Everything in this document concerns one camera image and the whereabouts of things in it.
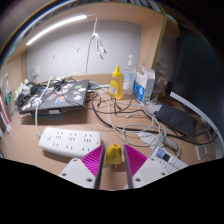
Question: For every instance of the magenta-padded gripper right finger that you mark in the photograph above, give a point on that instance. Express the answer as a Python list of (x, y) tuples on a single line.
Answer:
[(150, 170)]

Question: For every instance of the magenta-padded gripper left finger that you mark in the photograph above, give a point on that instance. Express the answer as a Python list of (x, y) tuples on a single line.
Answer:
[(78, 171)]

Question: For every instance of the yellow charger block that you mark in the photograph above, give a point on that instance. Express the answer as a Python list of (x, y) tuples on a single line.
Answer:
[(114, 155)]

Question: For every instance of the white and blue keyboard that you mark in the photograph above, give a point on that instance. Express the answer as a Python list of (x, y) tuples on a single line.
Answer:
[(170, 161)]

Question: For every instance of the white power strip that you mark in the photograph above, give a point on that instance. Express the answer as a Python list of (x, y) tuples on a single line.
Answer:
[(68, 141)]

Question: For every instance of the dark laptop with stickers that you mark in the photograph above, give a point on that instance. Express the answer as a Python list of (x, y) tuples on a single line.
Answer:
[(58, 96)]

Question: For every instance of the white and blue box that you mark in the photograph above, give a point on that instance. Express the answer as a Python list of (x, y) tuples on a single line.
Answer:
[(143, 86)]

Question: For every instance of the yellow squeeze bottle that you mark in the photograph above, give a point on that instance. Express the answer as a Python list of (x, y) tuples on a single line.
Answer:
[(116, 86)]

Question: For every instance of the black headphones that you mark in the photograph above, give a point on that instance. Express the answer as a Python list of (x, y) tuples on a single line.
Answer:
[(23, 98)]

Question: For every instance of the clear pump bottle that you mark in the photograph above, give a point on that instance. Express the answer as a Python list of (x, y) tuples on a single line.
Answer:
[(129, 80)]

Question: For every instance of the clear water bottle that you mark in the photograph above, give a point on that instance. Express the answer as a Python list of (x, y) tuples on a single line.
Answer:
[(8, 96)]

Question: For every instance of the white LED light bar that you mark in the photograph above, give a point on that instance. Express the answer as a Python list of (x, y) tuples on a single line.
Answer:
[(56, 29)]

